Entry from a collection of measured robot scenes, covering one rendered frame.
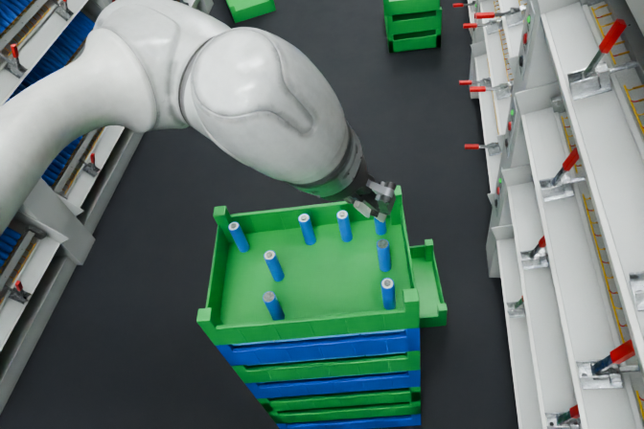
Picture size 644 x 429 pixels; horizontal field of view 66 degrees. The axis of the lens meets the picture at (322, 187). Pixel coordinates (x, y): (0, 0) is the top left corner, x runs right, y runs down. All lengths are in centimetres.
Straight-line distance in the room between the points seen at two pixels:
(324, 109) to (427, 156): 120
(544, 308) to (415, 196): 68
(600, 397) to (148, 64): 57
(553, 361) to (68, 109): 73
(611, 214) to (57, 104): 50
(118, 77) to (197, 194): 120
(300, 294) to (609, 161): 45
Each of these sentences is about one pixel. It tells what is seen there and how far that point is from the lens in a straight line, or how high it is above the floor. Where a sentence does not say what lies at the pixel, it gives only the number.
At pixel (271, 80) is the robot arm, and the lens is 37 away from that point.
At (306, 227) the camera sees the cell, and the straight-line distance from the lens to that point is 78.
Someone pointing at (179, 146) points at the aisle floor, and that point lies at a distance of 185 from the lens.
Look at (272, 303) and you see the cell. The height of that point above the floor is 54.
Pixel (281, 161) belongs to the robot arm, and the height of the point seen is 86.
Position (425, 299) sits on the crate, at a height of 0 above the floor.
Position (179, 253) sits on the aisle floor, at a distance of 153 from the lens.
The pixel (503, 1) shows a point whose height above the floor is 55.
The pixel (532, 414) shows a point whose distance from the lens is 103.
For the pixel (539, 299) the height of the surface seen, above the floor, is 37.
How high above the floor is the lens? 115
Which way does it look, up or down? 48 degrees down
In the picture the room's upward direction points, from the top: 13 degrees counter-clockwise
